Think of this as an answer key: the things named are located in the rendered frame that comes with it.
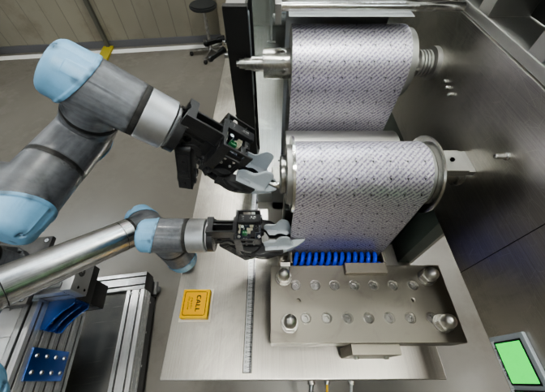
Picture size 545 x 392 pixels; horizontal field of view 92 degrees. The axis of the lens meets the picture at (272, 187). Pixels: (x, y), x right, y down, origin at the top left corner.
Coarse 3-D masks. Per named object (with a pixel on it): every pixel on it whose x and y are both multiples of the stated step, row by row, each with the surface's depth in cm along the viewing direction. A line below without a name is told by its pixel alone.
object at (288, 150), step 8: (288, 144) 49; (288, 152) 46; (432, 152) 46; (288, 160) 45; (288, 168) 45; (288, 176) 45; (288, 184) 45; (288, 192) 46; (432, 192) 46; (288, 200) 48
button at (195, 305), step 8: (184, 296) 68; (192, 296) 68; (200, 296) 68; (208, 296) 68; (184, 304) 67; (192, 304) 67; (200, 304) 67; (208, 304) 68; (184, 312) 66; (192, 312) 66; (200, 312) 66; (208, 312) 68
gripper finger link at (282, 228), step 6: (282, 222) 58; (288, 222) 57; (264, 228) 60; (270, 228) 60; (276, 228) 59; (282, 228) 59; (288, 228) 59; (270, 234) 60; (276, 234) 60; (282, 234) 60; (288, 234) 60
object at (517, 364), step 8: (496, 344) 41; (504, 344) 40; (512, 344) 39; (520, 344) 37; (504, 352) 40; (512, 352) 39; (520, 352) 37; (504, 360) 40; (512, 360) 39; (520, 360) 37; (528, 360) 36; (512, 368) 39; (520, 368) 37; (528, 368) 36; (512, 376) 39; (520, 376) 37; (528, 376) 36; (536, 376) 35
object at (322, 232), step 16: (304, 224) 54; (320, 224) 54; (336, 224) 54; (352, 224) 54; (368, 224) 54; (384, 224) 54; (400, 224) 54; (320, 240) 60; (336, 240) 60; (352, 240) 60; (368, 240) 60; (384, 240) 60
